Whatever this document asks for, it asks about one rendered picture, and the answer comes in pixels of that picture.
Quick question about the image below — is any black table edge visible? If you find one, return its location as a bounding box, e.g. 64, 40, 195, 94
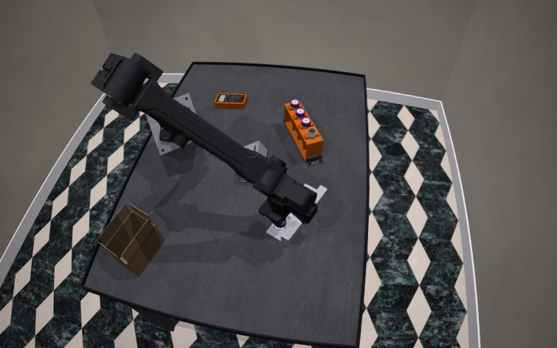
80, 62, 370, 348

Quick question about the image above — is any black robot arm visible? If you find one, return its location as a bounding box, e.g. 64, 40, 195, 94
91, 53, 318, 224

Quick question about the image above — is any brown cardboard box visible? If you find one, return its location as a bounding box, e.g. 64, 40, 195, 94
98, 203, 165, 277

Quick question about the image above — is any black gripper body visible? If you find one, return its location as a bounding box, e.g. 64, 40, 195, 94
258, 197, 290, 223

